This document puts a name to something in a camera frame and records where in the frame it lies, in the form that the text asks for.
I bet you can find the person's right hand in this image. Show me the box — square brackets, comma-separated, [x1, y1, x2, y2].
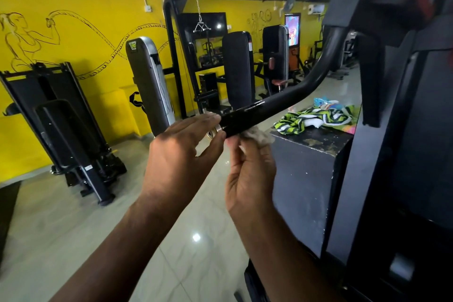
[225, 134, 277, 221]

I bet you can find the person's left hand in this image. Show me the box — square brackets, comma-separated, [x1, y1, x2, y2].
[141, 112, 227, 207]

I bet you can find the white cleaning wipe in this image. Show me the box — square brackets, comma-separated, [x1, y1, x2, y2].
[239, 126, 276, 154]

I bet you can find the black curved handle chrome end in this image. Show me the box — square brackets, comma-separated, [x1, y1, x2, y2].
[207, 25, 349, 140]

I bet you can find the blue wet wipes pack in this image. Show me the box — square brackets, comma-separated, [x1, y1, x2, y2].
[313, 96, 340, 109]

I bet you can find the person's left forearm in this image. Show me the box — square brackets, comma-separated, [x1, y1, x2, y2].
[51, 192, 185, 302]

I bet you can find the person's right forearm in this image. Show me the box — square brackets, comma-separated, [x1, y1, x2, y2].
[230, 206, 340, 302]

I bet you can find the yellow wooden plyo box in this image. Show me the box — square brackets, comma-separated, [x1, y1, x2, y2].
[269, 125, 354, 258]

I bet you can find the green black striped towel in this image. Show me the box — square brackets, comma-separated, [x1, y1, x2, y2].
[274, 105, 356, 136]

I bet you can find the black backpack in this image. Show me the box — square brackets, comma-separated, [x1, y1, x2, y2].
[244, 259, 269, 302]

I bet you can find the dark shrouded seated machine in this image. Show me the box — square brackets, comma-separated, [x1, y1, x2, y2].
[0, 61, 127, 207]

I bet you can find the orange black edged panel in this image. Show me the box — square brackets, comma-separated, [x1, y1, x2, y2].
[284, 12, 302, 72]

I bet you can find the dark weight stack shroud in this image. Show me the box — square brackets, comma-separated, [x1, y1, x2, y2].
[262, 25, 290, 95]

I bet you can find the pink blue poster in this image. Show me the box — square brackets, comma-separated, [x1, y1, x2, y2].
[285, 15, 301, 47]

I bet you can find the black lever row machine frame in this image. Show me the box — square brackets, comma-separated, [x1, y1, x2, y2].
[254, 59, 284, 99]

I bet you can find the black tubular machine frame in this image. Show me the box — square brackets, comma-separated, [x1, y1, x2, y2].
[301, 40, 325, 72]

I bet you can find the chain with triangle handle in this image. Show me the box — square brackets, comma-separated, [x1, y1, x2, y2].
[193, 0, 212, 34]

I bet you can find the black framed wall mirror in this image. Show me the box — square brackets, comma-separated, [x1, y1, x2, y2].
[176, 12, 228, 72]

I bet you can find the black steel rack frame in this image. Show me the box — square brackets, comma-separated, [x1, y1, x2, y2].
[322, 0, 453, 302]

